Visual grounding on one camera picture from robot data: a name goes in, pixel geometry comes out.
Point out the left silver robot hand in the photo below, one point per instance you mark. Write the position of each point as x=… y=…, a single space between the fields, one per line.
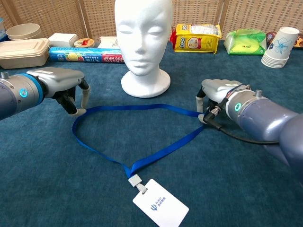
x=61 y=78

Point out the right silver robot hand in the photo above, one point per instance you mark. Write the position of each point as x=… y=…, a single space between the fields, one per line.
x=217 y=89

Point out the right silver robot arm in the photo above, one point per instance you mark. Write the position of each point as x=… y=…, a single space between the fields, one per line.
x=267 y=118

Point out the blue plastic wrap box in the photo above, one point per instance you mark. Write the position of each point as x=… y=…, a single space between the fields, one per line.
x=82 y=55

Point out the white box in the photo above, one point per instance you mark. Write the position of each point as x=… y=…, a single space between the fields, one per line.
x=62 y=39

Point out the round tin with red label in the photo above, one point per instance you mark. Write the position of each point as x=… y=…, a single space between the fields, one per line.
x=84 y=43

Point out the beige lidded food container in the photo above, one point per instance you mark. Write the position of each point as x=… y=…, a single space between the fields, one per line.
x=22 y=53

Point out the green tissue pack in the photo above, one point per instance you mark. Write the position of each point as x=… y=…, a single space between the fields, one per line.
x=245 y=43

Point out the yellow snack bag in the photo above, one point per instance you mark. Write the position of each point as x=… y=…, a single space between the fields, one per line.
x=196 y=39

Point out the beige bowl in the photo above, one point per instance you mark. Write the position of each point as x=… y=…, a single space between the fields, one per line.
x=23 y=30

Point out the white paper cup stack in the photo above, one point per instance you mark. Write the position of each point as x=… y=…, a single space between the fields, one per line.
x=280 y=47

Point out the clear blue lunch box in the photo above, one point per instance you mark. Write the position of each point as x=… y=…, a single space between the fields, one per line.
x=2 y=29

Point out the bamboo folding screen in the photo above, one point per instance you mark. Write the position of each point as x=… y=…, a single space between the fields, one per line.
x=248 y=14

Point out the white foam mannequin head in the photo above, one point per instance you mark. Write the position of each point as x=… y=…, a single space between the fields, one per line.
x=144 y=35

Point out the brown cookie pack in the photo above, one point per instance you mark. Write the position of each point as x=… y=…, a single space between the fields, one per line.
x=298 y=42

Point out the blue carpet table cover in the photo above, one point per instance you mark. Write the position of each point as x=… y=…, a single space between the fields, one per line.
x=71 y=177

